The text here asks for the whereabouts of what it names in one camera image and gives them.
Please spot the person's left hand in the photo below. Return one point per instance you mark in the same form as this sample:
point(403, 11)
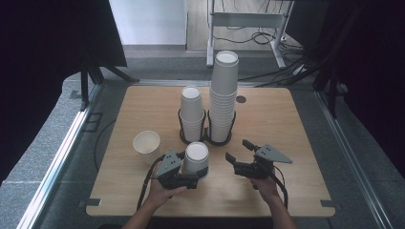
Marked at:
point(159, 195)

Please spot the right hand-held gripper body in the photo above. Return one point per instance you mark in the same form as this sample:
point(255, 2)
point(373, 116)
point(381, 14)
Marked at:
point(261, 167)

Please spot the black metal stand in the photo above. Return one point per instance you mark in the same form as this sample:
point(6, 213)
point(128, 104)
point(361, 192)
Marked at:
point(332, 95)

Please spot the aluminium floor rail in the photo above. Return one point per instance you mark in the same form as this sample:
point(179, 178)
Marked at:
point(60, 159)
point(350, 152)

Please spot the white power strip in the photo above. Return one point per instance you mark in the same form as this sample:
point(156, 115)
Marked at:
point(299, 70)

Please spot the black curtain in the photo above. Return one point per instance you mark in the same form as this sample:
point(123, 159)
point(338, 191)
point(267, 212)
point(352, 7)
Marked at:
point(47, 63)
point(375, 63)

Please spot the dark floor plate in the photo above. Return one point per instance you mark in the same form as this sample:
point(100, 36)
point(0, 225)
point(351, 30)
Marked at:
point(93, 122)

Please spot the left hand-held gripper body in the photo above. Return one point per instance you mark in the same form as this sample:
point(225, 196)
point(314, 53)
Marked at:
point(170, 167)

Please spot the single white paper cup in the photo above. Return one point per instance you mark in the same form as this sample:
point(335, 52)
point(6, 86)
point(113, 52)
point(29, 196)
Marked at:
point(196, 159)
point(146, 143)

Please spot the person's right hand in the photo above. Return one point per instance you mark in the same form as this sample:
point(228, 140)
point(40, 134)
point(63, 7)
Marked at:
point(267, 191)

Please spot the white metal desk frame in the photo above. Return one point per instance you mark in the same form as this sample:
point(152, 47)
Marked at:
point(245, 19)

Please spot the tall stack of white cups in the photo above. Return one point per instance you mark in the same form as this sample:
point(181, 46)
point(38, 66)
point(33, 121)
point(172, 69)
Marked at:
point(223, 86)

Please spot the short stack of white cups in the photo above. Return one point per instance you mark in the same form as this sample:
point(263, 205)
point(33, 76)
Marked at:
point(192, 108)

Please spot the black stand legs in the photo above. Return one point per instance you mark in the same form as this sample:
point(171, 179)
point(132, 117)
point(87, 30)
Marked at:
point(84, 86)

